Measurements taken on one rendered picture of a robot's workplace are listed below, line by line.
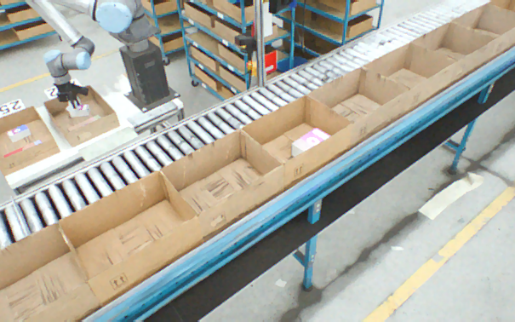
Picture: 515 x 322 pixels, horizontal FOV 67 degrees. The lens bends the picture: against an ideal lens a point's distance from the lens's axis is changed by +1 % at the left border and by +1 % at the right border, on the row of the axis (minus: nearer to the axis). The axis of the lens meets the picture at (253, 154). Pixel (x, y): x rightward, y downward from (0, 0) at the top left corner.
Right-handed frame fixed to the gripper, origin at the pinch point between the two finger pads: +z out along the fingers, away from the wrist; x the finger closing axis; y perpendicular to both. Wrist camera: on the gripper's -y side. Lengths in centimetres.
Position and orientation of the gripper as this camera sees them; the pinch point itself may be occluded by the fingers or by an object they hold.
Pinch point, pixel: (79, 109)
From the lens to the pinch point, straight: 251.2
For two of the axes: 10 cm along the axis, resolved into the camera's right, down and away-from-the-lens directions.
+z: 0.4, 7.3, 6.8
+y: -9.9, 1.1, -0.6
